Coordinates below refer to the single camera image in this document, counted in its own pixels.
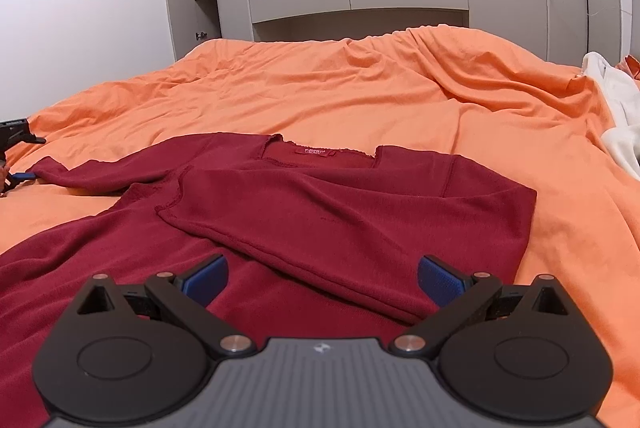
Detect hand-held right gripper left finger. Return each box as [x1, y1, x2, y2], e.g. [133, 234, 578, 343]
[72, 254, 256, 356]

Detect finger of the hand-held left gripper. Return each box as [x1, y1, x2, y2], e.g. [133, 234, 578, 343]
[0, 172, 37, 198]
[0, 118, 47, 150]

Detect small orange cloth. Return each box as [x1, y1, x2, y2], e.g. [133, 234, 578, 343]
[616, 55, 640, 81]

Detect grey desk shelf unit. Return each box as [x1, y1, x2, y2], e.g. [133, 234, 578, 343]
[247, 0, 472, 30]

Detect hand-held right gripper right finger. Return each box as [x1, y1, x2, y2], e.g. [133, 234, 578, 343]
[390, 254, 569, 356]

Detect orange bed sheet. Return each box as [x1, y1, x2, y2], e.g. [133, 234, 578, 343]
[0, 25, 640, 428]

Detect cream white cloth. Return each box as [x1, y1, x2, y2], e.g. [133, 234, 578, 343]
[581, 51, 640, 182]

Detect dark red long-sleeved shirt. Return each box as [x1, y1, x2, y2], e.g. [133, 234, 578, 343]
[0, 132, 538, 428]

